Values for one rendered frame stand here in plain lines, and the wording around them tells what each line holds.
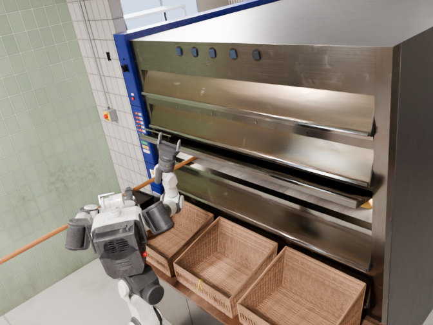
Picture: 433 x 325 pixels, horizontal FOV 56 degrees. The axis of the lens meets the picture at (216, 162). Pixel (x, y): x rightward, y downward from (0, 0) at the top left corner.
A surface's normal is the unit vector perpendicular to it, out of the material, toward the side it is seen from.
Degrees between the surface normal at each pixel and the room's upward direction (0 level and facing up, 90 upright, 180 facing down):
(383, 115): 90
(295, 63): 90
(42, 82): 90
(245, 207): 70
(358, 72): 90
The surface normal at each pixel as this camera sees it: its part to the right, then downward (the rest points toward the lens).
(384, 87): -0.71, 0.40
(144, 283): 0.38, -0.47
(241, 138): -0.72, 0.07
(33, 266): 0.69, 0.22
